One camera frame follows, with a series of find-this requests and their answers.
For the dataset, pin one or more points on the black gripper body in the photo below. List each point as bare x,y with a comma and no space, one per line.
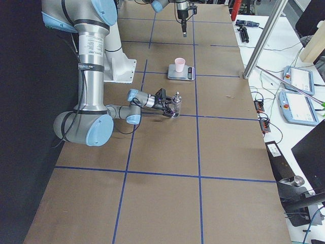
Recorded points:
159,104
182,14

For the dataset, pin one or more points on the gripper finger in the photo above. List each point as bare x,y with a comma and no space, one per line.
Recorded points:
173,99
183,28
170,113

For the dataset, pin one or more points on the glass sauce dispenser bottle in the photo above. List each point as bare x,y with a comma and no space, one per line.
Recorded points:
176,105

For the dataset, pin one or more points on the pink plastic cup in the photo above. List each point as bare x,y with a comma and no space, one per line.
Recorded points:
179,64

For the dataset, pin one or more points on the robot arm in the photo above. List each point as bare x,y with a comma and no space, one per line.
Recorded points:
100,59
159,5

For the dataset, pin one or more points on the white digital kitchen scale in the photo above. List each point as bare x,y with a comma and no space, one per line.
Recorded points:
188,73

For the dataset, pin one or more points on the blue tape cross line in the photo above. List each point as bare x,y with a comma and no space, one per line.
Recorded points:
203,116

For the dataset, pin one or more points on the black tripod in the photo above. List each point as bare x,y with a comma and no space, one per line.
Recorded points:
243,24

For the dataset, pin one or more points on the brown paper table cover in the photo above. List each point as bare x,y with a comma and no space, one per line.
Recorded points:
142,185

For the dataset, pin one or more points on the black box on desk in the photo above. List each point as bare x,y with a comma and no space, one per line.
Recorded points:
280,167

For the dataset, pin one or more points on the lower teach pendant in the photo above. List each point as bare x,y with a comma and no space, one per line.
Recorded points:
297,109

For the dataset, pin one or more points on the teach pendant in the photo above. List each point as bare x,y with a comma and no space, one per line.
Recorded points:
299,78
297,109

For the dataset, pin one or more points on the blue tape long line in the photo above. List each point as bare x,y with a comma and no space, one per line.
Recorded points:
198,138

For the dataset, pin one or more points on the upper teach pendant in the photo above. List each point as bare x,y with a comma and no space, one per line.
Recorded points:
299,78

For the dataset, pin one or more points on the black monitor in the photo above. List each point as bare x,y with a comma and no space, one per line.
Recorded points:
309,155

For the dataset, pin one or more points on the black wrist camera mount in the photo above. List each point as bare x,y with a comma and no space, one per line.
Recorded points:
193,8
161,94

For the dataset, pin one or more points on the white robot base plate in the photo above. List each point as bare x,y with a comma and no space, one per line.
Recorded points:
118,67

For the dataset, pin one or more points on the aluminium frame post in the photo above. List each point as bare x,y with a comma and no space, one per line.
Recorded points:
270,24

